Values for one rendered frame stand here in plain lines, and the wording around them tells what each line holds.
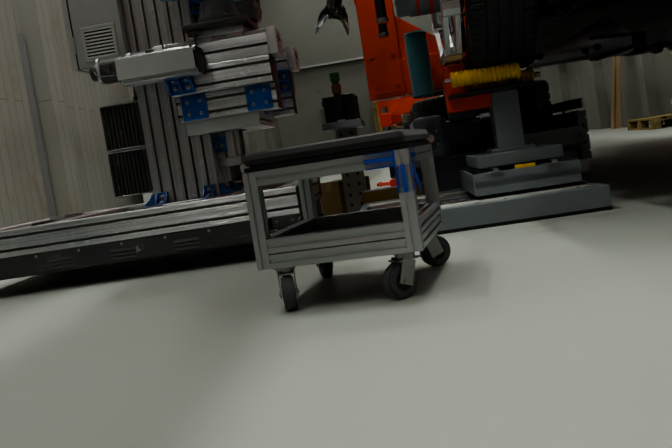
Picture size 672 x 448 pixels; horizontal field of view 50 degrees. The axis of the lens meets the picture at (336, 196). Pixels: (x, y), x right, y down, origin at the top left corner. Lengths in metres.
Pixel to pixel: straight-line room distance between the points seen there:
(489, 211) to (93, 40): 1.54
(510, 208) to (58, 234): 1.50
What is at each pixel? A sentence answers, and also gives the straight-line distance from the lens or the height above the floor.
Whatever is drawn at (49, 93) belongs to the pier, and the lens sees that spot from 7.52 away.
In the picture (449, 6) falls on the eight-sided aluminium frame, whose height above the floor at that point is 0.75.
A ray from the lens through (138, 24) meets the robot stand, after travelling 2.86.
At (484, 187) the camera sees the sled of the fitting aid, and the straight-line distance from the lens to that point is 2.55.
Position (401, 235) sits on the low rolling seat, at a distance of 1.45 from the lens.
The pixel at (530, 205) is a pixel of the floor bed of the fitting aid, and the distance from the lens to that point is 2.43.
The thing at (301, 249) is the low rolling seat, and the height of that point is 0.13.
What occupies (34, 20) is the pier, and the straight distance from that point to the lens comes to 7.66.
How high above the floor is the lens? 0.31
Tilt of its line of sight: 3 degrees down
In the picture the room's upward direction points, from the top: 9 degrees counter-clockwise
